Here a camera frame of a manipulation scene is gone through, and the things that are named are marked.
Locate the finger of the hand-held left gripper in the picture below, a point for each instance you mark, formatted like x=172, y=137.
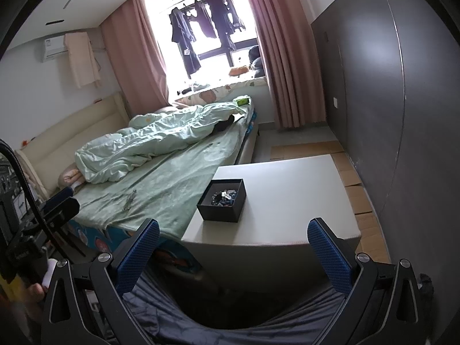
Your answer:
x=63, y=206

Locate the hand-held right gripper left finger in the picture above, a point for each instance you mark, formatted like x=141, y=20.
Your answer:
x=138, y=255

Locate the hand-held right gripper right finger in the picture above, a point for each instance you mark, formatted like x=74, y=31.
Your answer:
x=329, y=255

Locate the black jewelry box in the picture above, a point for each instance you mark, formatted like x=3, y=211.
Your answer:
x=219, y=214

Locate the person's left hand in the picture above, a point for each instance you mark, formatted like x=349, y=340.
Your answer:
x=36, y=291

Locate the pink pillow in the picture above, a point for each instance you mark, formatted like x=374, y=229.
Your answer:
x=70, y=176

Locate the cardboard floor sheets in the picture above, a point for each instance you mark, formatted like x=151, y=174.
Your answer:
x=366, y=222

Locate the eyeglasses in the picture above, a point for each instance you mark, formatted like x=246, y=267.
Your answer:
x=130, y=201

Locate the beige padded headboard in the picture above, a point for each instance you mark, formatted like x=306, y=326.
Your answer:
x=72, y=140

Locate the bed with green sheet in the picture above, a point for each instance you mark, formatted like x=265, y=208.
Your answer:
x=161, y=187

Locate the white low table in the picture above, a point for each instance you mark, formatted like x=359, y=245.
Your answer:
x=287, y=194

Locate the light green quilt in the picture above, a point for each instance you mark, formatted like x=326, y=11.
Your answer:
x=151, y=133

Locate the beige hanging towel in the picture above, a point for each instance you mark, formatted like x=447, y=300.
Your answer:
x=82, y=61

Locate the dark cloth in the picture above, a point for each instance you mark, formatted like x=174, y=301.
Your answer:
x=222, y=124

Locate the white air conditioner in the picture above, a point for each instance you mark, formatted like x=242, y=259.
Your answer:
x=52, y=48

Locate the pink curtain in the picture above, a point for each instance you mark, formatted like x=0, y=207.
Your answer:
x=287, y=61
x=143, y=61

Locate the patterned window seat cushion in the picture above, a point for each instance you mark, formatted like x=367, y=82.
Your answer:
x=208, y=95

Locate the small green box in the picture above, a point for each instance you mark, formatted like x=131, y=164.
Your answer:
x=243, y=101

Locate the orange plush item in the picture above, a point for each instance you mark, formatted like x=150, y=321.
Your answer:
x=239, y=71

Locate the hanging dark clothes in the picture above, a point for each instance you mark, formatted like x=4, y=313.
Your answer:
x=187, y=43

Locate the dark pillows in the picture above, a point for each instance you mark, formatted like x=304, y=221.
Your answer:
x=257, y=63

